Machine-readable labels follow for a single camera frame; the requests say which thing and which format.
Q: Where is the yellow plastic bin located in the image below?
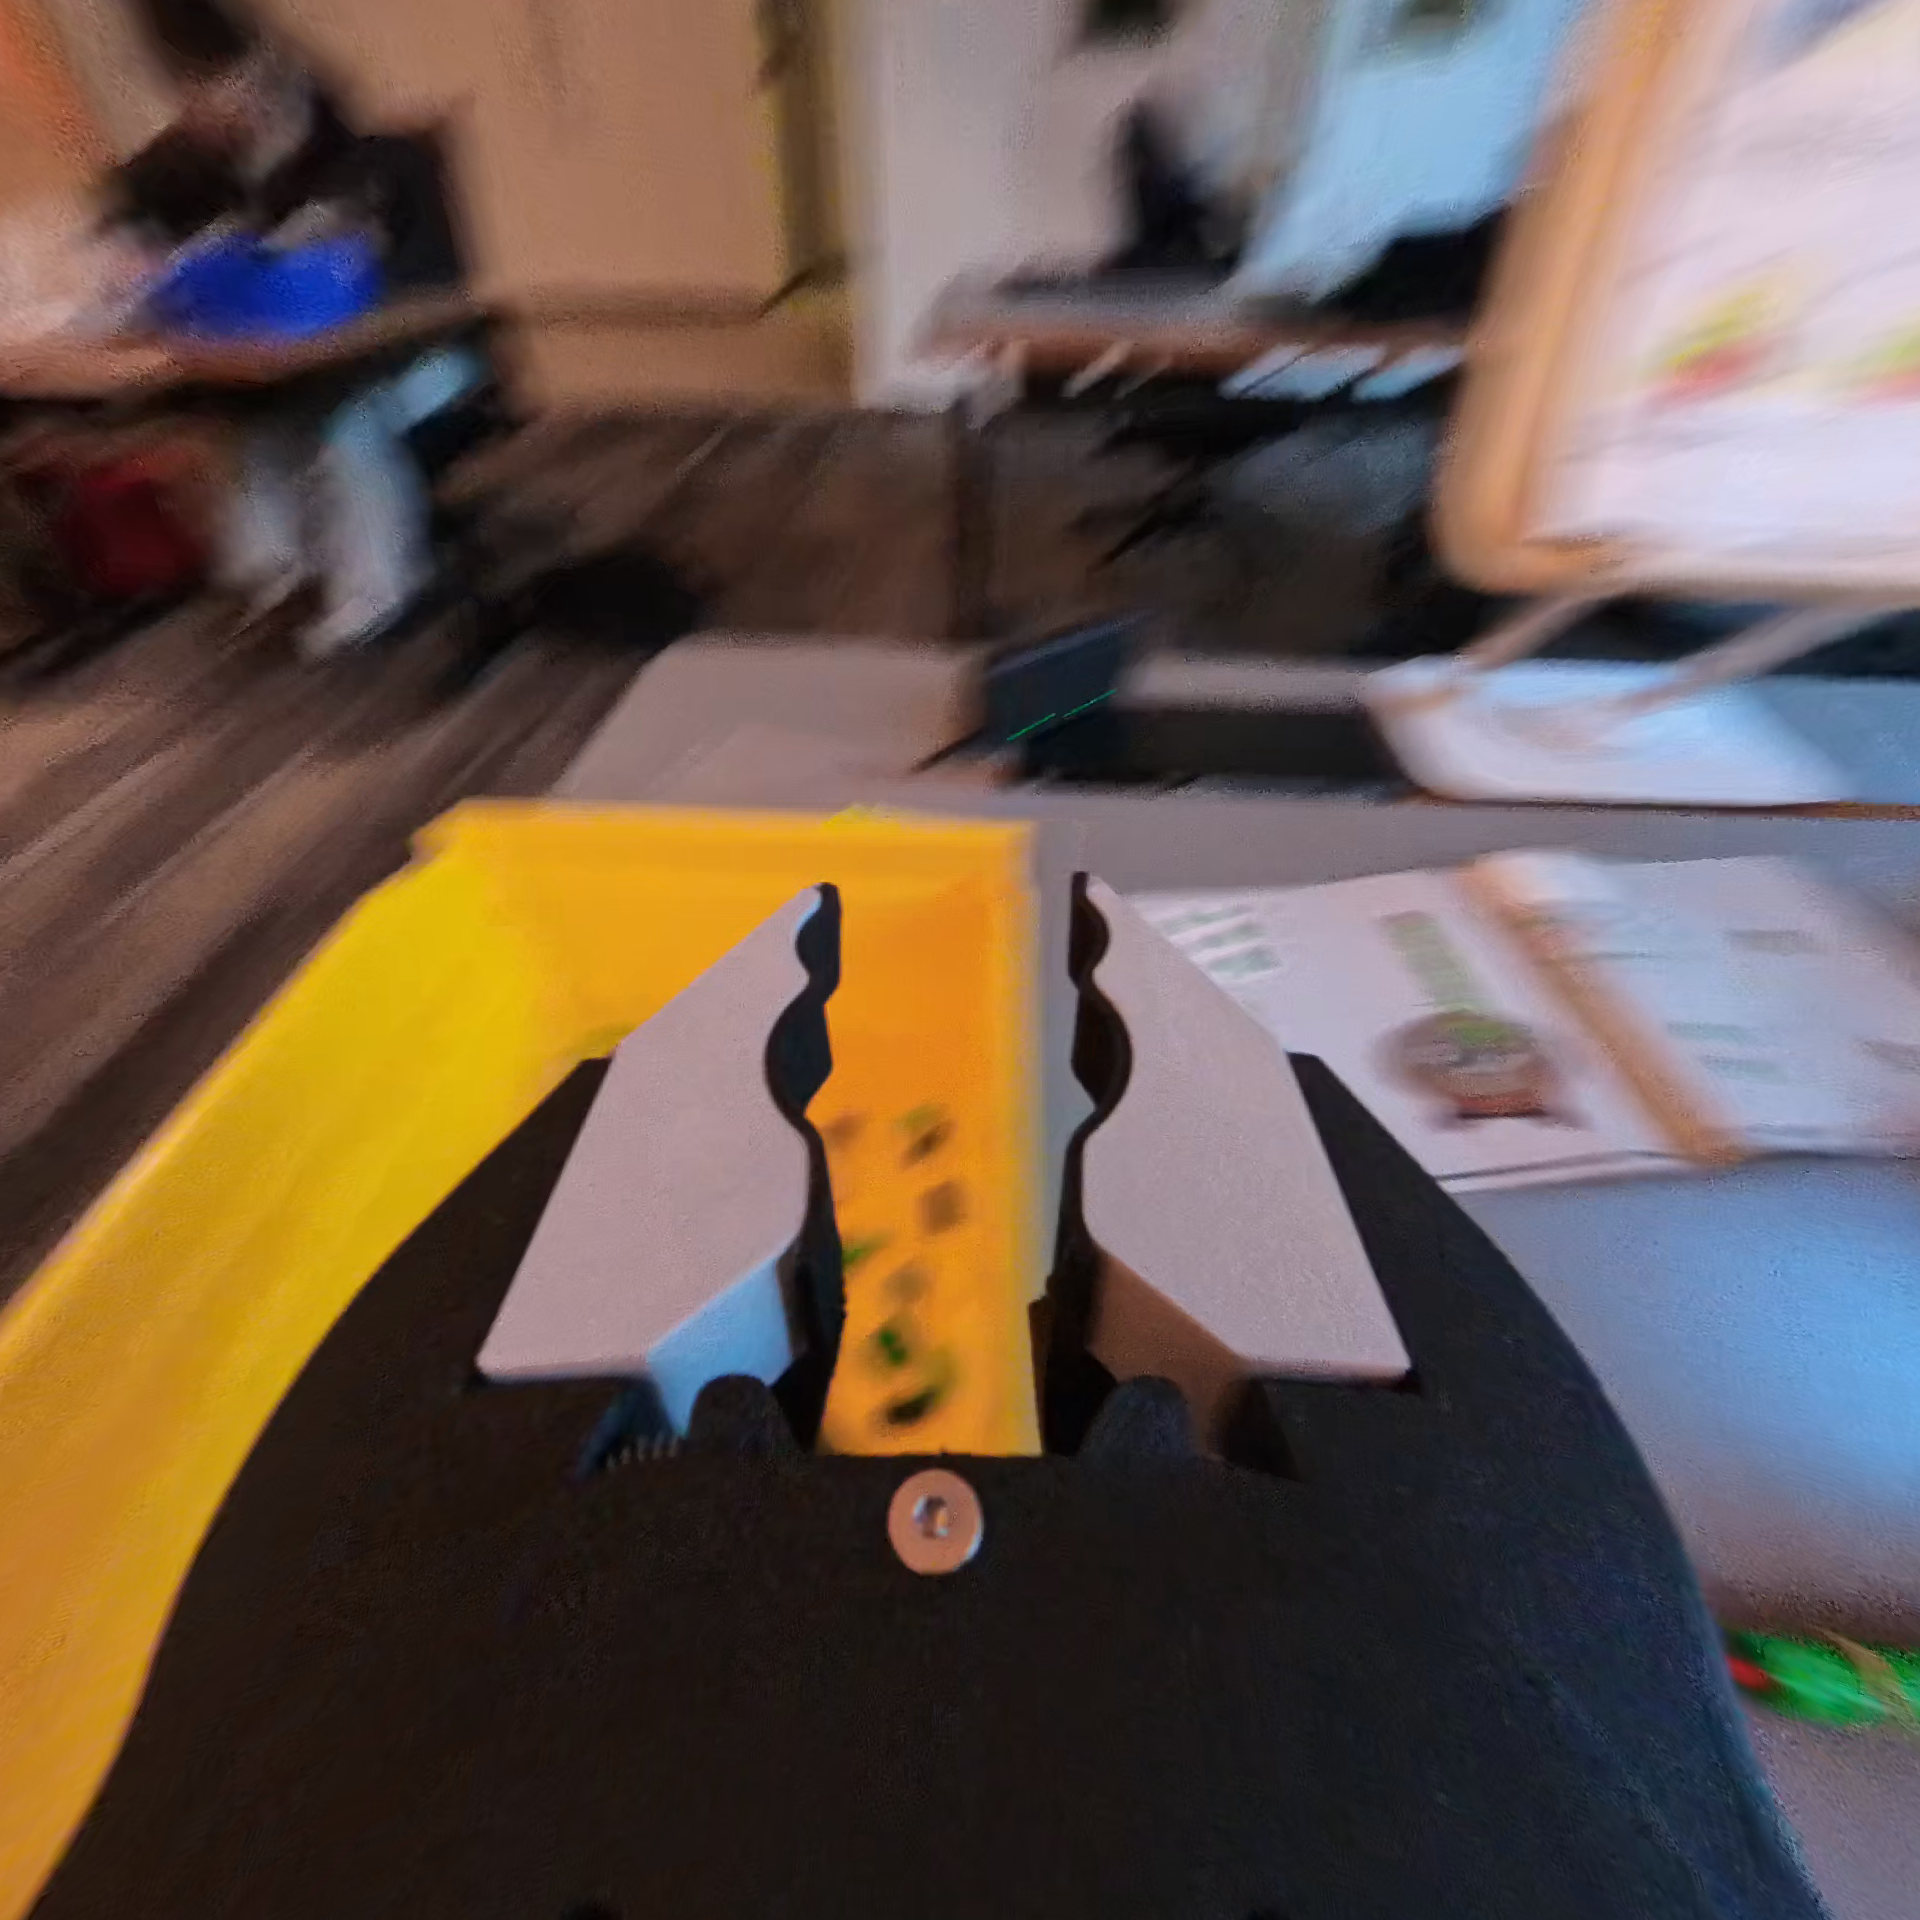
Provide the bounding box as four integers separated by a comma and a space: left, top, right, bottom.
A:
0, 800, 1044, 1876

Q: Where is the green bamboo stalk model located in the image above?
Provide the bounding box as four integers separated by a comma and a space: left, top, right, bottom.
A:
1725, 1627, 1920, 1736

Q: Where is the red container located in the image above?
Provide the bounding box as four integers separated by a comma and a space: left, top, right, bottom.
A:
59, 464, 197, 601

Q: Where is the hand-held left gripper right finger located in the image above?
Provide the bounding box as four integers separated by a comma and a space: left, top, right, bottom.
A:
1032, 871, 1415, 1456

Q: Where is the blue plastic bin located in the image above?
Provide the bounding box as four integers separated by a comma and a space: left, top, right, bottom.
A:
152, 231, 384, 339

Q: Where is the open instruction booklet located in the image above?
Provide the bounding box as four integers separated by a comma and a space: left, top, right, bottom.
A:
1124, 848, 1920, 1187

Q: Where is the long background work table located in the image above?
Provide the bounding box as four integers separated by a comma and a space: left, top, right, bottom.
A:
0, 300, 497, 415

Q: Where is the grey desk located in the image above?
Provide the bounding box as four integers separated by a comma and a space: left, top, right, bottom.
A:
556, 631, 1920, 1920

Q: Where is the printed instruction sheet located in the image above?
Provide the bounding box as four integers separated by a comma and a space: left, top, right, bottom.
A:
1530, 0, 1920, 549

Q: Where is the black power adapter box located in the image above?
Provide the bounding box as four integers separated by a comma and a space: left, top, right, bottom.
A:
983, 615, 1157, 753

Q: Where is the pile of small green pieces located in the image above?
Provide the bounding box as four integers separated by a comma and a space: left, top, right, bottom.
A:
833, 1103, 969, 1431

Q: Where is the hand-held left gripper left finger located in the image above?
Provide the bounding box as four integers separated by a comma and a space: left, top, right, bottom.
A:
479, 883, 849, 1455

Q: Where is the white document stand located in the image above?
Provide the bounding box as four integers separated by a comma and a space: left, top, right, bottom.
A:
1364, 0, 1920, 811

